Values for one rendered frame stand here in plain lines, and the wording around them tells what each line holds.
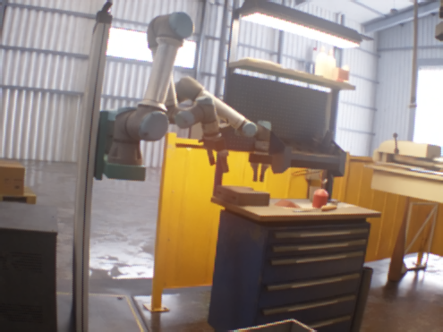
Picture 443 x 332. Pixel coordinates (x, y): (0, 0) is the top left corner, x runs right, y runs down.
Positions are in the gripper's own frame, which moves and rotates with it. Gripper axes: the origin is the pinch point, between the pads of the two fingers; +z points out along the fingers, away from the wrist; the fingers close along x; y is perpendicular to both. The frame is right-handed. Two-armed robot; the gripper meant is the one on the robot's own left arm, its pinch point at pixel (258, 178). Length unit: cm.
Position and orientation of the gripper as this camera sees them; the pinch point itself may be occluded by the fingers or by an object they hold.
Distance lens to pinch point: 254.5
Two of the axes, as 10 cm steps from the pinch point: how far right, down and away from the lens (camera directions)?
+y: 4.7, 1.0, -8.8
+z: -1.1, 9.9, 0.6
